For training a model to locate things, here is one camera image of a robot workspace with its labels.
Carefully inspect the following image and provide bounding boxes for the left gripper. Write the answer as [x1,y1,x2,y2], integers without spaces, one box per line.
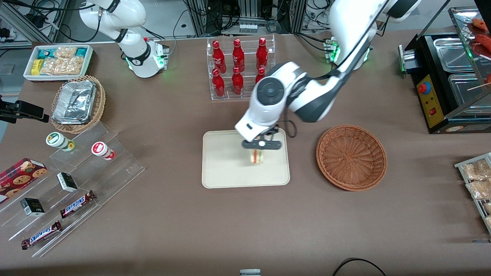
[256,126,280,141]

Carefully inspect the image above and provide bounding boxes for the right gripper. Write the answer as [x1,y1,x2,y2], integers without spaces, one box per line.
[0,96,49,124]

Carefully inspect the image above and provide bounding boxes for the triangular sandwich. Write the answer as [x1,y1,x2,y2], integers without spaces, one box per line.
[249,149,266,165]

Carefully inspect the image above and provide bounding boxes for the cream rectangular tray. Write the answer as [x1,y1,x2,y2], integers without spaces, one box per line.
[202,128,290,189]

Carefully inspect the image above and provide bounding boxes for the oval light wicker basket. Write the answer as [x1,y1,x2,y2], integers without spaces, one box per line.
[51,75,106,134]

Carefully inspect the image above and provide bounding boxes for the round brown wicker basket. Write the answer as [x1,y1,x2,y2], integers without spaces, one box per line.
[316,125,387,191]

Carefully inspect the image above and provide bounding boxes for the white snack box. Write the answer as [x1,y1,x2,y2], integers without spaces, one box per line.
[23,45,94,82]

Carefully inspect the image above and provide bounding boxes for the green lidded cup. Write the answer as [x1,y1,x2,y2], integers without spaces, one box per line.
[46,132,75,152]

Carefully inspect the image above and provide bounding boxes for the silver foil container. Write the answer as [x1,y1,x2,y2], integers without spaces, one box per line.
[53,80,96,125]

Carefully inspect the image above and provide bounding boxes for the clear acrylic bottle rack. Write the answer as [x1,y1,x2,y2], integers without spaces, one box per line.
[206,34,276,101]

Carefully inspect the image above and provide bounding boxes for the clear cracker bag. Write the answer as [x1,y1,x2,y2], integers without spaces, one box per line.
[54,47,77,59]
[40,57,85,76]

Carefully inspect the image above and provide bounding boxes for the red cookie box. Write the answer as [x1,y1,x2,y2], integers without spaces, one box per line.
[0,158,48,204]

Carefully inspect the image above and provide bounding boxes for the red lidded cup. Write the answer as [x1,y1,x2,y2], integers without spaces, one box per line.
[91,141,115,161]

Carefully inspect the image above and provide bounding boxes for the small black box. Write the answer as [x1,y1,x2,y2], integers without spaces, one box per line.
[57,172,78,192]
[20,198,45,217]

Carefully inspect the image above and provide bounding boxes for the clear acrylic stepped stand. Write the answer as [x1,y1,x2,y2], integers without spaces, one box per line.
[0,122,145,258]

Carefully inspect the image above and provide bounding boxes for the Snickers bar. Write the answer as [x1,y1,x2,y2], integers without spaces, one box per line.
[21,221,62,250]
[59,190,96,219]

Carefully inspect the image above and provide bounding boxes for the black food warmer machine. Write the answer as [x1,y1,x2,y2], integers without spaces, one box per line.
[398,6,491,135]

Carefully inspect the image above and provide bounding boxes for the steel pan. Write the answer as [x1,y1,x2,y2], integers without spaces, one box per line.
[433,38,472,72]
[448,73,491,107]

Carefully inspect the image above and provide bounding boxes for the clear bag of snacks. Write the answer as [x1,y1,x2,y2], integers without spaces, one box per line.
[461,159,491,181]
[466,179,491,200]

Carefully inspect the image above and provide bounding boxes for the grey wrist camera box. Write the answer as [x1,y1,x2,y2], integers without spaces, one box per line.
[241,140,282,150]

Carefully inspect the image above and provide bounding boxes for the aluminium profile frame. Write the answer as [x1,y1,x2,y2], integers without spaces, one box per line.
[186,0,307,37]

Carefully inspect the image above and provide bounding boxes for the black cable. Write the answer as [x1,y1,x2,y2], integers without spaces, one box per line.
[332,258,387,276]

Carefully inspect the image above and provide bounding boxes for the grey wire rack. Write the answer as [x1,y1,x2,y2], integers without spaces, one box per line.
[454,153,491,235]

